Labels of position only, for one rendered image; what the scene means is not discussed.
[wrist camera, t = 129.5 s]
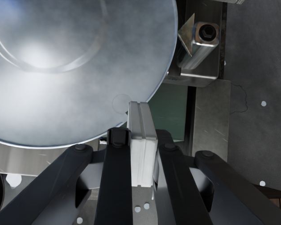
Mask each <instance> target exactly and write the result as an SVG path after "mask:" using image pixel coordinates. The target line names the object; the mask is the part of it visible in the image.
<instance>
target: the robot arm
mask: <svg viewBox="0 0 281 225"><path fill-rule="evenodd" d="M153 180H154V184H153ZM137 185H141V187H151V185H153V195H152V200H154V198H155V203H156V209H157V217H158V223H159V225H281V209H280V208H279V207H278V206H277V205H275V204H274V203H273V202H272V201H271V200H270V199H269V198H268V197H266V196H265V195H264V194H263V193H262V192H260V191H259V190H258V189H257V188H256V187H254V186H253V185H252V184H251V183H250V182H249V181H247V180H246V179H245V178H244V177H243V176H242V175H241V174H240V173H238V172H237V171H236V170H235V169H234V168H232V167H231V166H230V165H229V164H228V163H227V162H225V161H224V160H223V159H222V158H221V157H219V156H218V155H217V154H215V153H213V152H211V151H207V150H200V151H197V152H196V153H195V157H192V156H188V155H184V154H183V152H182V150H181V148H180V147H179V146H177V145H175V144H174V141H173V139H172V137H171V134H170V132H168V131H167V130H165V129H155V127H154V123H153V119H152V115H151V112H150V108H149V104H148V103H147V102H140V103H137V101H130V102H129V104H128V120H127V127H126V128H122V127H113V128H110V129H108V130H107V145H106V148H105V149H103V150H99V151H93V148H92V147H91V146H90V145H86V144H82V143H79V144H75V145H71V146H70V147H68V148H67V149H66V150H65V151H64V152H63V153H62V154H61V155H60V156H59V157H57V158H56V159H55V160H54V161H53V162H52V163H51V164H50V165H49V166H48V167H47V168H46V169H45V170H44V171H43V172H42V173H41V174H40V175H39V176H37V177H36V178H35V179H34V180H33V181H32V182H31V183H30V184H29V185H28V186H27V187H26V188H25V189H23V190H22V191H21V192H20V193H19V194H18V195H17V196H16V197H15V198H14V199H13V200H12V201H10V202H9V203H8V204H7V205H6V206H5V207H4V208H3V209H2V210H1V211H0V225H72V224H73V222H74V221H75V219H76V217H77V216H78V214H79V213H80V211H81V209H82V208H83V206H84V205H85V203H86V201H87V200H88V198H89V197H90V195H91V191H92V189H94V188H99V195H98V201H97V207H96V212H95V220H94V225H133V212H132V186H136V187H137ZM214 189H215V191H213V190H214Z"/></svg>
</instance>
